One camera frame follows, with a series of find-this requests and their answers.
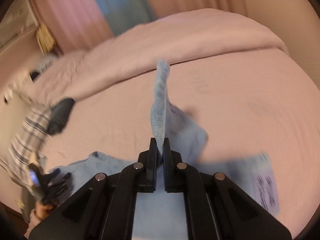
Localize light blue denim pants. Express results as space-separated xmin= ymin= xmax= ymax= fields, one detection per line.
xmin=52 ymin=61 xmax=291 ymax=239

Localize left hand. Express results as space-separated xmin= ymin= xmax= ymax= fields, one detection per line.
xmin=29 ymin=202 xmax=56 ymax=228

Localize plaid pillow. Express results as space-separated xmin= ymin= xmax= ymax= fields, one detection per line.
xmin=1 ymin=96 xmax=52 ymax=192

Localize dark folded jeans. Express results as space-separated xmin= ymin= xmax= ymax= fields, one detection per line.
xmin=47 ymin=98 xmax=75 ymax=135

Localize pink bed sheet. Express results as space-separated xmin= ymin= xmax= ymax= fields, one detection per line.
xmin=42 ymin=49 xmax=319 ymax=237

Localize yellow curtain tassel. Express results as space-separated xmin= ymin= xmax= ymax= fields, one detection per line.
xmin=36 ymin=23 xmax=56 ymax=55

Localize pink folded duvet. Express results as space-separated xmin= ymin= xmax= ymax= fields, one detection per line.
xmin=24 ymin=9 xmax=287 ymax=105

